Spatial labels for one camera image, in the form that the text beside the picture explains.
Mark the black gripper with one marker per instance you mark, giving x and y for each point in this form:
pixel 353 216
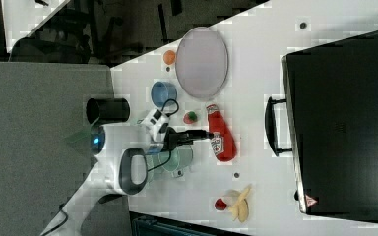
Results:
pixel 174 139

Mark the red ketchup bottle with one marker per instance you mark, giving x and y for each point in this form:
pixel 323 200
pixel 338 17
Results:
pixel 223 144

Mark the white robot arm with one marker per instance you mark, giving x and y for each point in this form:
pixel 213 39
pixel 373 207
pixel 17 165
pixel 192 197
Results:
pixel 121 168

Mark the green oval strainer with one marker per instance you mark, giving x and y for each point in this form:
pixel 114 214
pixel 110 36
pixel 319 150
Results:
pixel 154 167

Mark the toy strawberry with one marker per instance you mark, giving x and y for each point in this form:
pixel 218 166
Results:
pixel 190 117

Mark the green mug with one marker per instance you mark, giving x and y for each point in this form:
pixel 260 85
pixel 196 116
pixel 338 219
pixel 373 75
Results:
pixel 177 161

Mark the blue bowl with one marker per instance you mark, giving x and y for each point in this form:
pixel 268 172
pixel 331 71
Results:
pixel 161 92

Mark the large grey plate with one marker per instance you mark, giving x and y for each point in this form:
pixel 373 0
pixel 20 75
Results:
pixel 202 63

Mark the small red fruit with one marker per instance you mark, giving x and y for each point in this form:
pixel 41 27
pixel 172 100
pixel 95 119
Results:
pixel 220 204

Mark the orange fruit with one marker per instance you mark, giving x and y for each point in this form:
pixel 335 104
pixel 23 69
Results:
pixel 169 57

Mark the peeled banana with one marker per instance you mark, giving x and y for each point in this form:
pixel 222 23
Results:
pixel 239 208

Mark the black toaster oven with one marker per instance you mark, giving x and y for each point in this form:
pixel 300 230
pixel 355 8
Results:
pixel 331 98

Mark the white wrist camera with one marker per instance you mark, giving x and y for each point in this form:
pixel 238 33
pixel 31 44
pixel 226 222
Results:
pixel 156 123

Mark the black cylinder post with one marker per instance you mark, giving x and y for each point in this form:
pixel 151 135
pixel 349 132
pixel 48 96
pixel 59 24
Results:
pixel 109 110
pixel 108 198

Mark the black cylinder post lower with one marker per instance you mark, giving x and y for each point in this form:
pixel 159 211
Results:
pixel 108 198

